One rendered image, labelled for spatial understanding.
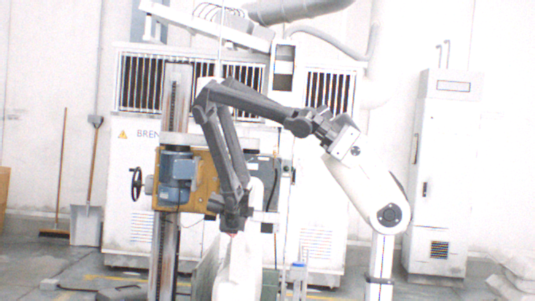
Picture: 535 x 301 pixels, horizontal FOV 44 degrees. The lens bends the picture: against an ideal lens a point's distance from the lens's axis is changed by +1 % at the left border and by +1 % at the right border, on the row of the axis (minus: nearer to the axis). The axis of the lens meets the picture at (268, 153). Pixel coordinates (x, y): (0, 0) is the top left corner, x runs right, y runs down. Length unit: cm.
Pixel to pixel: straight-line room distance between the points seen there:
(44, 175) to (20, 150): 39
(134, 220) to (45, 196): 185
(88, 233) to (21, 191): 99
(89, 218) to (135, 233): 129
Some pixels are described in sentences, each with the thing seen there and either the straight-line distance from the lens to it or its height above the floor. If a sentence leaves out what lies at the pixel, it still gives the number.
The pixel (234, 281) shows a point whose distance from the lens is 280.
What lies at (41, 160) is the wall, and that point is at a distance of 777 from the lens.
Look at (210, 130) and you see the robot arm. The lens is 241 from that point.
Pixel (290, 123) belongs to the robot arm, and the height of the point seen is 151.
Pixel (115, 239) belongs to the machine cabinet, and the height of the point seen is 30.
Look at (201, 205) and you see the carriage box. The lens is 326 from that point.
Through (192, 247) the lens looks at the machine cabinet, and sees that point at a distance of 611.
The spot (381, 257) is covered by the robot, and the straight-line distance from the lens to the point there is 261.
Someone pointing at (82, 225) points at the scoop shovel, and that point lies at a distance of 740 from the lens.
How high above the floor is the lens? 152
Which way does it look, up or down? 3 degrees down
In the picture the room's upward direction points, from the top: 5 degrees clockwise
